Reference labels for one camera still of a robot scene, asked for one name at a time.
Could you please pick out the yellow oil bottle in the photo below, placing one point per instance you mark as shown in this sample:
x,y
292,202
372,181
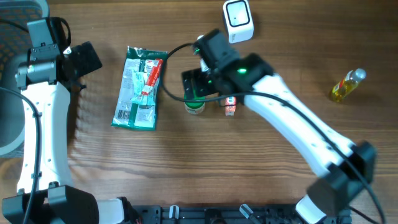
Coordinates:
x,y
343,88

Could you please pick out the red toothpaste tube pack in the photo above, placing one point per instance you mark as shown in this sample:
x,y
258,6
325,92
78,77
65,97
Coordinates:
x,y
153,76

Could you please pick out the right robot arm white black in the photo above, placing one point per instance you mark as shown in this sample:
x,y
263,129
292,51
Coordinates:
x,y
344,169

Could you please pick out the orange Kleenex tissue pack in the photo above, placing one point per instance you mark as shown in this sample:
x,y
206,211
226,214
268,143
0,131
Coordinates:
x,y
230,106

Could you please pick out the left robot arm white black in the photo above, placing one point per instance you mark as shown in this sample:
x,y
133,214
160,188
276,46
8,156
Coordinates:
x,y
45,192

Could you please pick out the grey plastic mesh basket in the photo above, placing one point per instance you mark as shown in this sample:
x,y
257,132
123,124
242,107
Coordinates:
x,y
15,42

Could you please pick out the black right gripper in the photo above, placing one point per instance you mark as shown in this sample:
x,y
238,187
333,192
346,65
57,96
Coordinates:
x,y
202,85

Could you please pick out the white barcode scanner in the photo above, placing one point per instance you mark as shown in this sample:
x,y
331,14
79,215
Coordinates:
x,y
238,20

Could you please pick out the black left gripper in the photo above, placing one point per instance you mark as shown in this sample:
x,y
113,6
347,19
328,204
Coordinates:
x,y
91,60

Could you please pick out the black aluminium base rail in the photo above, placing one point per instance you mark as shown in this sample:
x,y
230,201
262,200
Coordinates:
x,y
278,214

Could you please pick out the green lid jar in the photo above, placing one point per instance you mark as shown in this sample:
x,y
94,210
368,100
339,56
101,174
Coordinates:
x,y
195,108

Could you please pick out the green 3M gloves package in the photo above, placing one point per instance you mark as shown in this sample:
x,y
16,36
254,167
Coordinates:
x,y
134,110

